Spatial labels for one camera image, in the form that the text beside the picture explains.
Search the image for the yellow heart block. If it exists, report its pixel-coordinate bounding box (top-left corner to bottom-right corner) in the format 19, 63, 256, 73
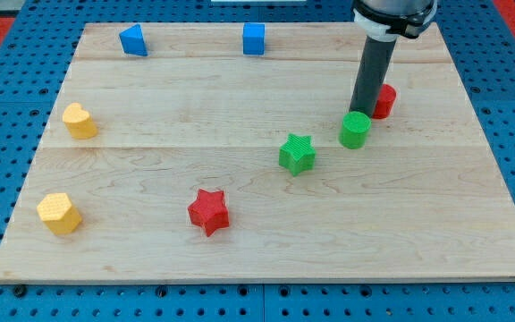
62, 103, 98, 140

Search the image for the blue cube block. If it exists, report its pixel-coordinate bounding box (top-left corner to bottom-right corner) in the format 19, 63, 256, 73
242, 22, 266, 55

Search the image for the yellow hexagon block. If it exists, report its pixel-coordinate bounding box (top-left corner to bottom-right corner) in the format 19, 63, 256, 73
36, 192, 82, 235

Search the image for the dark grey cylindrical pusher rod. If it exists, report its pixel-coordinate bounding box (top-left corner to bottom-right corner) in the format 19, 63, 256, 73
349, 37, 396, 117

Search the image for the red star block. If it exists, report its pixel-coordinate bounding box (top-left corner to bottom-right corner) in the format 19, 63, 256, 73
187, 189, 230, 237

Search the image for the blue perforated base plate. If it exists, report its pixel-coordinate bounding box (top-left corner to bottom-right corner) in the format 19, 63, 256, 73
0, 1, 515, 321

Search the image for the green cylinder block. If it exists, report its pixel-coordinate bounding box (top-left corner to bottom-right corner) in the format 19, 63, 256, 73
339, 111, 372, 149

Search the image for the red cylinder block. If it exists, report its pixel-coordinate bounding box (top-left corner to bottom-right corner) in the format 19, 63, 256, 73
372, 84, 397, 119

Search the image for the blue triangle block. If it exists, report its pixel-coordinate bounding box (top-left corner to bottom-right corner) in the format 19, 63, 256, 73
119, 24, 148, 56

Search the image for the light wooden board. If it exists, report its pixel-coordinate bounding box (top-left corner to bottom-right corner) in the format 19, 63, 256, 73
0, 22, 515, 285

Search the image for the green star block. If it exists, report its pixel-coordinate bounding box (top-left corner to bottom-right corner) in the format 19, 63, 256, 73
278, 133, 317, 176

